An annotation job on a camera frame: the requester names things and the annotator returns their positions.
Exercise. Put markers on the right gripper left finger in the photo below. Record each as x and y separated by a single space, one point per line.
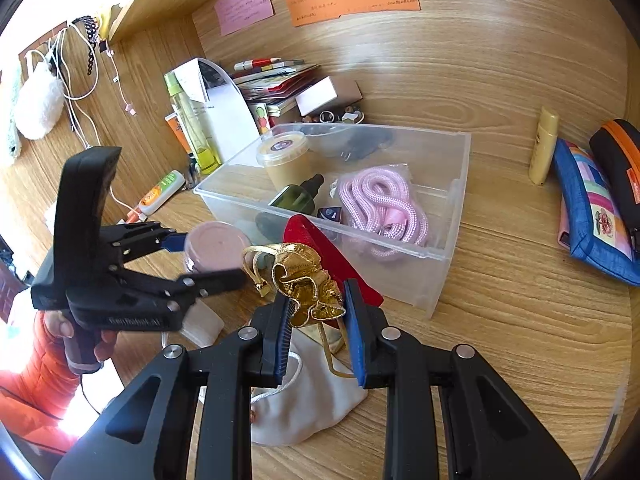
146 432

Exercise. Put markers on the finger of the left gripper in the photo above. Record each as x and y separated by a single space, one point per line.
185 289
122 243

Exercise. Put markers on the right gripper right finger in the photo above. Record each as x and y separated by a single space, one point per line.
490 433

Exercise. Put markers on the red pouch with gold trim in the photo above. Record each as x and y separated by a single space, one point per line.
309 269

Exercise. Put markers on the white drawstring cloth bag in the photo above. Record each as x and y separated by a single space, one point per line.
310 399

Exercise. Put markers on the orange sleeved left forearm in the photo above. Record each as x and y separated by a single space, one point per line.
34 400

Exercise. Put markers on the left hand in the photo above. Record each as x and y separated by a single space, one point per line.
59 326

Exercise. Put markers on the white orange label bottle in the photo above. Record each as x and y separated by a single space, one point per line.
159 194

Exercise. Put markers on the white tissue packet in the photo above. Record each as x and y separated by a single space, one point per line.
201 325

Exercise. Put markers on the dark green dropper bottle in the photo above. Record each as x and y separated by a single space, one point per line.
295 198

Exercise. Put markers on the orange sunscreen tube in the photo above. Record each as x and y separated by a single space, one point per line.
174 124

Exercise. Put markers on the yellow-green spray bottle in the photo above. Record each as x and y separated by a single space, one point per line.
192 127

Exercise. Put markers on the white folded paper sheet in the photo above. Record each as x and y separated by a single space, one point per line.
218 105

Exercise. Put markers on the white fluffy bag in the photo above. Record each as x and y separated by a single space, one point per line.
39 103

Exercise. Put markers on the beige round cream jar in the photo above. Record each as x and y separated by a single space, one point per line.
286 158

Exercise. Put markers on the stack of books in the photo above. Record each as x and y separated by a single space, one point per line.
270 91

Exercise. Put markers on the clear plastic storage box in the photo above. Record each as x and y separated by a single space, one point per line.
433 167

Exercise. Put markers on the blue patchwork pouch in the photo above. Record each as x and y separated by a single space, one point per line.
595 232

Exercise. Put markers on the bowl of beads trinkets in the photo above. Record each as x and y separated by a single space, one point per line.
337 115

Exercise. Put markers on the small white cardboard box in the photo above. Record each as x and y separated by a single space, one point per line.
329 92

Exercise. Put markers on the pink sticky note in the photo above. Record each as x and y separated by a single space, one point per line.
235 15

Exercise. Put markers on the yellow lotion tube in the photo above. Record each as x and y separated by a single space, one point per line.
544 145

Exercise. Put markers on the black orange zipper case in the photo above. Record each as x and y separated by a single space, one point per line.
615 146

